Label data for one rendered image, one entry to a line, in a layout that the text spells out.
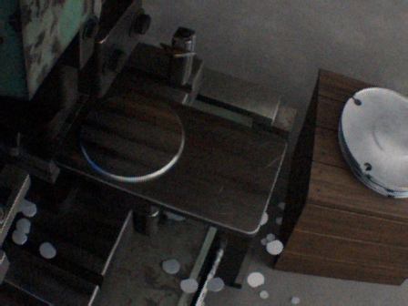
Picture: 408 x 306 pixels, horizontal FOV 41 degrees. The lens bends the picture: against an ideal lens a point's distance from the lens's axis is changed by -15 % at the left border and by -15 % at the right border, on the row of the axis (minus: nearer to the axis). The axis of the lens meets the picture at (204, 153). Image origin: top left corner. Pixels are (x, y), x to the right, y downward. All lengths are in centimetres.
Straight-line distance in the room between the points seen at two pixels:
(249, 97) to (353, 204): 40
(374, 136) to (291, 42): 79
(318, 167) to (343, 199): 10
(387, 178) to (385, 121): 16
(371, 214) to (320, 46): 92
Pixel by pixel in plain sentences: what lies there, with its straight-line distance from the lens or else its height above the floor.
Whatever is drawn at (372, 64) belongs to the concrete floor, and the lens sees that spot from 209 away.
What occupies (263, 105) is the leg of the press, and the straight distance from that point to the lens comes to 95.
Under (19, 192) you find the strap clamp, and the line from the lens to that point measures 72.
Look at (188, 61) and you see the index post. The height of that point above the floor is 75.
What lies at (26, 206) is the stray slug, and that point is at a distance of 76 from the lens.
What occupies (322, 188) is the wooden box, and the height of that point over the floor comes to 35.
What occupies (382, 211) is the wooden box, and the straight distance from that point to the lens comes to 127.
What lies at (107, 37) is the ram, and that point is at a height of 97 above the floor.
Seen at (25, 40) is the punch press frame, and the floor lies 112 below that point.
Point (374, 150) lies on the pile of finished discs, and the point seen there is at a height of 39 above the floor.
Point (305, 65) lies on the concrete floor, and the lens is 197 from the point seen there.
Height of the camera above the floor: 136
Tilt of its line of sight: 54 degrees down
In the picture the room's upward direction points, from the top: 10 degrees clockwise
